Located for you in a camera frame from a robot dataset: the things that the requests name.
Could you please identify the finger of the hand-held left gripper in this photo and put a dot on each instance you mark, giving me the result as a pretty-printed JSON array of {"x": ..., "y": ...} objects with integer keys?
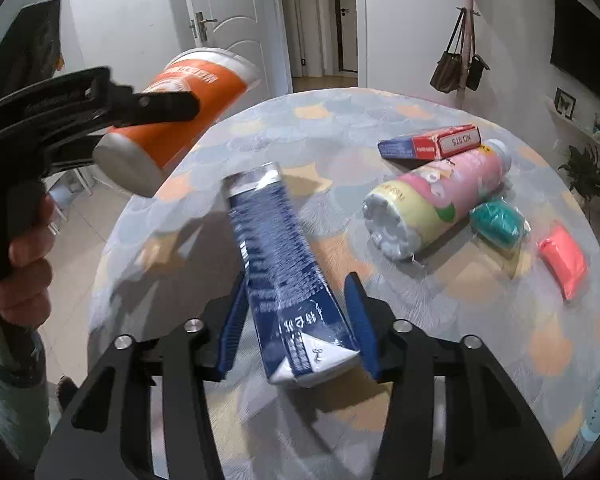
[
  {"x": 67, "y": 155},
  {"x": 80, "y": 105}
]

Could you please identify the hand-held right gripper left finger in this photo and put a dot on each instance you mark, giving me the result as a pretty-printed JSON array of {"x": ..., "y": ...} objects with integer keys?
[{"x": 232, "y": 325}]

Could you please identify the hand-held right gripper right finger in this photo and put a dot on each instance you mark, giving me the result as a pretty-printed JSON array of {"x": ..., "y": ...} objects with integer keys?
[{"x": 362, "y": 320}]

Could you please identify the dark blue carton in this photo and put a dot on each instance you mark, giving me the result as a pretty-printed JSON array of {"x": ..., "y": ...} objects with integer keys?
[{"x": 280, "y": 260}]

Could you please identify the orange white canister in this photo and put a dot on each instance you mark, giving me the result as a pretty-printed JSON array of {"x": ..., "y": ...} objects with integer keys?
[{"x": 185, "y": 142}]

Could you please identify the person's left hand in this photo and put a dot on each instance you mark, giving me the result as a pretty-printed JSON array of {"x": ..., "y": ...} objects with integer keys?
[{"x": 27, "y": 280}]

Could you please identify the white chair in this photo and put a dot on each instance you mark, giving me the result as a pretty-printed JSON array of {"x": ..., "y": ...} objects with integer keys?
[{"x": 75, "y": 187}]

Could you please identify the round patterned table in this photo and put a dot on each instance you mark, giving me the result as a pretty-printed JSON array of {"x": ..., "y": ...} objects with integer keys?
[{"x": 430, "y": 320}]

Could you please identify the pink patterned bottle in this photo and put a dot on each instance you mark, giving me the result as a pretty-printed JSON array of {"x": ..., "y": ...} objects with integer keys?
[{"x": 445, "y": 190}]

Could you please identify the green soft packet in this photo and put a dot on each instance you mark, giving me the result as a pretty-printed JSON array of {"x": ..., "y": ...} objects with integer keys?
[{"x": 497, "y": 222}]

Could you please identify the white panel door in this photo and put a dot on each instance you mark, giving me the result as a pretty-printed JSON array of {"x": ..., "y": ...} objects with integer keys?
[{"x": 230, "y": 10}]

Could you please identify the red blue flat box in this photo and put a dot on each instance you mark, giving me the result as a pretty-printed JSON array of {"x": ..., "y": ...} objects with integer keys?
[{"x": 440, "y": 142}]

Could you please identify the pink soft packet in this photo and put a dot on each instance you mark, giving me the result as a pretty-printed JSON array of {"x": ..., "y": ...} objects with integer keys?
[{"x": 562, "y": 260}]

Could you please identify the brown handbag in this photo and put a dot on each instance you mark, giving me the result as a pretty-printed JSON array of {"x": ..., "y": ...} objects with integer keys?
[{"x": 447, "y": 72}]

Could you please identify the potted green plant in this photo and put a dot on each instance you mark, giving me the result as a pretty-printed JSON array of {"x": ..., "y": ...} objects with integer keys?
[{"x": 582, "y": 172}]

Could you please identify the small black bag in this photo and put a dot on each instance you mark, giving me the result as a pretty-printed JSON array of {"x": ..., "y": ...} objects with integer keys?
[{"x": 476, "y": 72}]

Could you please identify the white floating shelf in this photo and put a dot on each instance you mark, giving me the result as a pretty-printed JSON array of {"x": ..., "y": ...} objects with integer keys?
[{"x": 582, "y": 129}]

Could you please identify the pink coat rack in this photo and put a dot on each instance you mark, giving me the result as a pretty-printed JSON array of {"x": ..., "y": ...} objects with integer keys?
[{"x": 467, "y": 35}]

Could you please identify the small figurine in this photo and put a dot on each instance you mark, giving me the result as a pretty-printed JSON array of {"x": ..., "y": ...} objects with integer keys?
[{"x": 598, "y": 124}]

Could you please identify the black television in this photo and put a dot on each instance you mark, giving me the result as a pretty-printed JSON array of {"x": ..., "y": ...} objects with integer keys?
[{"x": 580, "y": 45}]

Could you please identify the butterfly picture frame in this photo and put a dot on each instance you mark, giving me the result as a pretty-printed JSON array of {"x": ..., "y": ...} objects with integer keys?
[{"x": 565, "y": 104}]

